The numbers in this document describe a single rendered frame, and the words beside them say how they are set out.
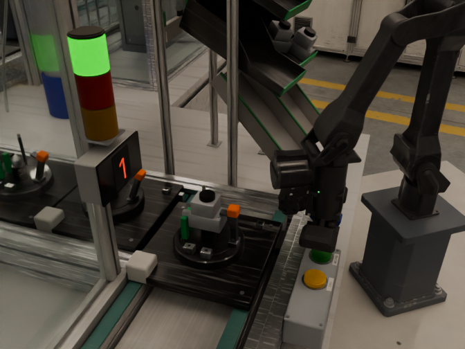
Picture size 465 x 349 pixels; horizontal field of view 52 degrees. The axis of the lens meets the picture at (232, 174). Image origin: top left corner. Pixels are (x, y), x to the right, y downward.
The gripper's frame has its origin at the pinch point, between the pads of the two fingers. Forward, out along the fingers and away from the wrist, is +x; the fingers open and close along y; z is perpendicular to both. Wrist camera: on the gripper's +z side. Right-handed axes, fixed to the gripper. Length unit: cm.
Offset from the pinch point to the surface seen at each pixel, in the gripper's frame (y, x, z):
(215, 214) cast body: 6.0, -5.0, 19.3
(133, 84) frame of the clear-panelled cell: -87, 13, 89
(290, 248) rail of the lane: -0.5, 5.1, 6.0
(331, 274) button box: 4.4, 5.2, -2.9
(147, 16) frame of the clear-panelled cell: -88, -14, 80
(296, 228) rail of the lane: -7.0, 5.1, 6.1
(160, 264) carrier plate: 12.9, 4.0, 28.0
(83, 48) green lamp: 19, -39, 32
